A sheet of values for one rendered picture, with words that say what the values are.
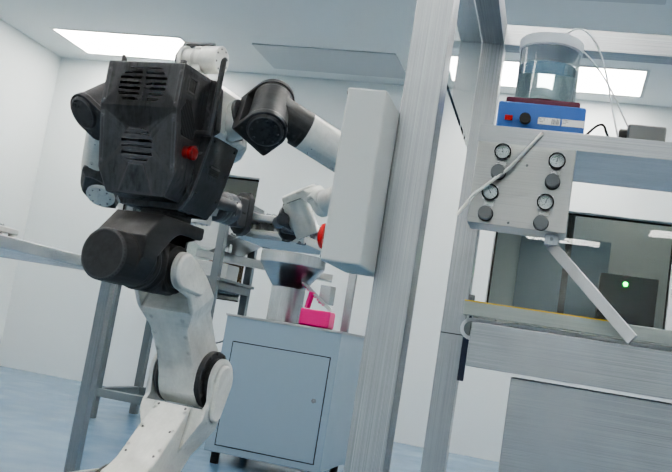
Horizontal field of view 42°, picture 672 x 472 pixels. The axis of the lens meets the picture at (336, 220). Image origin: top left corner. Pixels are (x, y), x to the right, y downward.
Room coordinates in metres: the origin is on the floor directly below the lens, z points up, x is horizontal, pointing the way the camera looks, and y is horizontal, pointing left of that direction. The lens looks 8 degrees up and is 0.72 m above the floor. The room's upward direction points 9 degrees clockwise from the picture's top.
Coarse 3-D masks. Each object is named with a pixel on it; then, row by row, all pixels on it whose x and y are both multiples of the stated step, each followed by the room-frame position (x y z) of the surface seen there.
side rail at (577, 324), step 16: (464, 304) 1.99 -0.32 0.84; (480, 304) 1.99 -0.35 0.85; (512, 320) 1.97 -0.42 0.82; (528, 320) 1.96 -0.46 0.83; (544, 320) 1.95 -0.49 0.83; (560, 320) 1.94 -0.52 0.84; (576, 320) 1.93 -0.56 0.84; (592, 320) 1.92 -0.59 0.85; (640, 336) 1.90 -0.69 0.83; (656, 336) 1.89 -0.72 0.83
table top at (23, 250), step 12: (0, 240) 2.39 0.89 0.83; (12, 240) 2.44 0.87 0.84; (0, 252) 2.77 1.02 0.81; (12, 252) 2.61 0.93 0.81; (24, 252) 2.51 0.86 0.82; (36, 252) 2.57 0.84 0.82; (48, 252) 2.63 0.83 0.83; (60, 252) 2.69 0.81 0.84; (48, 264) 3.18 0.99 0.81; (60, 264) 2.97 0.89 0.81; (72, 264) 2.79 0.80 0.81
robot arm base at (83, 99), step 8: (72, 96) 2.06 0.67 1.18; (80, 96) 2.04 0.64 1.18; (88, 96) 2.03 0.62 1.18; (72, 104) 2.06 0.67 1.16; (80, 104) 2.04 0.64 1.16; (88, 104) 2.03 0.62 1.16; (96, 104) 2.03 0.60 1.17; (72, 112) 2.08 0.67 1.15; (80, 112) 2.06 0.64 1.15; (88, 112) 2.04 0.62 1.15; (96, 112) 2.03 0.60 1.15; (80, 120) 2.08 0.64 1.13; (88, 120) 2.06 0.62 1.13; (96, 120) 2.05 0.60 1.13; (88, 128) 2.08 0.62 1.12; (96, 128) 2.07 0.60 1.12; (96, 136) 2.09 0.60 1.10
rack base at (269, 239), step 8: (232, 232) 2.56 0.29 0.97; (248, 232) 2.54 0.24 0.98; (256, 232) 2.53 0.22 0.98; (264, 232) 2.52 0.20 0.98; (272, 232) 2.51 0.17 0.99; (248, 240) 2.65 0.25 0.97; (256, 240) 2.61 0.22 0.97; (264, 240) 2.57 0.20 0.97; (272, 240) 2.53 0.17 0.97; (280, 240) 2.50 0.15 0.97; (296, 240) 2.48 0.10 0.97; (304, 240) 2.47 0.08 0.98; (312, 240) 2.53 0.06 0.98; (272, 248) 2.76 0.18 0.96; (280, 248) 2.72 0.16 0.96; (288, 248) 2.68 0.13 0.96; (296, 248) 2.64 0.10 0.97; (304, 248) 2.60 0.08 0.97; (312, 248) 2.56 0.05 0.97; (320, 248) 2.59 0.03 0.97
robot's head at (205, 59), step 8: (184, 48) 2.05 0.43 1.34; (200, 48) 2.03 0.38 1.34; (208, 48) 2.01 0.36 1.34; (216, 48) 2.01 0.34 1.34; (224, 48) 2.03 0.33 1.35; (184, 56) 2.04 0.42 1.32; (192, 56) 2.03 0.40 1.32; (200, 56) 2.02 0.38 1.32; (208, 56) 2.01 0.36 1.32; (216, 56) 2.01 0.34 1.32; (224, 56) 2.04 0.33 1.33; (192, 64) 2.04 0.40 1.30; (200, 64) 2.02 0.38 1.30; (208, 64) 2.01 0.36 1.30; (216, 64) 2.01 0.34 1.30; (200, 72) 2.04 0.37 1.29; (208, 72) 2.04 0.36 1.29; (216, 72) 2.03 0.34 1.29
